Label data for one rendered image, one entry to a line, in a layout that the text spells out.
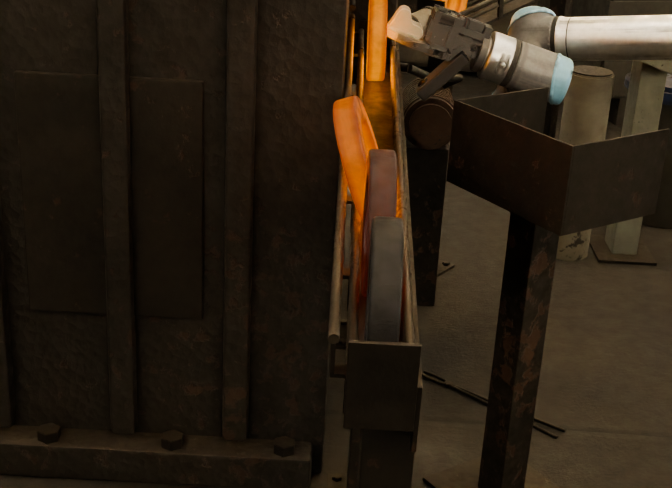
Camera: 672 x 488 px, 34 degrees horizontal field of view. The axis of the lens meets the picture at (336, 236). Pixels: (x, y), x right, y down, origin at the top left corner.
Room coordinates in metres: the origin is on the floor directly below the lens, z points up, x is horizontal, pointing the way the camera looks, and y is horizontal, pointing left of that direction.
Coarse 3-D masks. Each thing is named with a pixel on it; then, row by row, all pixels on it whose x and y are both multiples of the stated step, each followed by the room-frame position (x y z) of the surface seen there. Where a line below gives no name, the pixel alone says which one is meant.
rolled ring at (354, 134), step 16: (352, 96) 1.44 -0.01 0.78; (336, 112) 1.40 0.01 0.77; (352, 112) 1.39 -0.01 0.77; (336, 128) 1.38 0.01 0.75; (352, 128) 1.37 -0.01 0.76; (368, 128) 1.48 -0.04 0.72; (352, 144) 1.35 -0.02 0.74; (368, 144) 1.49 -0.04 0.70; (352, 160) 1.34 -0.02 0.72; (352, 176) 1.34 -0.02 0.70; (352, 192) 1.34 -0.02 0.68
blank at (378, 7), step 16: (384, 0) 1.97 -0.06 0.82; (368, 16) 2.01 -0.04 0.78; (384, 16) 1.94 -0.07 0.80; (368, 32) 1.93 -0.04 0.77; (384, 32) 1.92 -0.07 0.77; (368, 48) 1.92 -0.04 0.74; (384, 48) 1.92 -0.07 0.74; (368, 64) 1.92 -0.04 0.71; (384, 64) 1.92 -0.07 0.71; (368, 80) 1.97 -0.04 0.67
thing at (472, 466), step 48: (480, 96) 1.70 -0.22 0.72; (528, 96) 1.76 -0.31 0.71; (480, 144) 1.62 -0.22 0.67; (528, 144) 1.53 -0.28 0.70; (624, 144) 1.52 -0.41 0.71; (480, 192) 1.61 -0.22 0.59; (528, 192) 1.52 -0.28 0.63; (576, 192) 1.47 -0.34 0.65; (624, 192) 1.53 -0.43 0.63; (528, 240) 1.61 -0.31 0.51; (528, 288) 1.61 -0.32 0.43; (528, 336) 1.61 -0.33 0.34; (528, 384) 1.62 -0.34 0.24; (528, 432) 1.63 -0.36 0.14; (432, 480) 1.66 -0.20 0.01; (480, 480) 1.65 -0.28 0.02; (528, 480) 1.68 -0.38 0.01
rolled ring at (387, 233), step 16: (384, 224) 1.06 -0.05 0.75; (400, 224) 1.06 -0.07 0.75; (384, 240) 1.03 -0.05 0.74; (400, 240) 1.03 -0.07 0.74; (384, 256) 1.01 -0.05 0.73; (400, 256) 1.01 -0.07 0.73; (368, 272) 1.13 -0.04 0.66; (384, 272) 1.00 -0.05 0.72; (400, 272) 1.00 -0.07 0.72; (368, 288) 1.12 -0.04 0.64; (384, 288) 0.99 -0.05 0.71; (400, 288) 0.99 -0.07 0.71; (368, 304) 1.00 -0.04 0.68; (384, 304) 0.98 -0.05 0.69; (400, 304) 0.98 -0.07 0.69; (368, 320) 0.98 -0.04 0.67; (384, 320) 0.98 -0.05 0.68; (400, 320) 0.98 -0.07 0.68; (368, 336) 0.97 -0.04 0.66; (384, 336) 0.97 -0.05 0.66
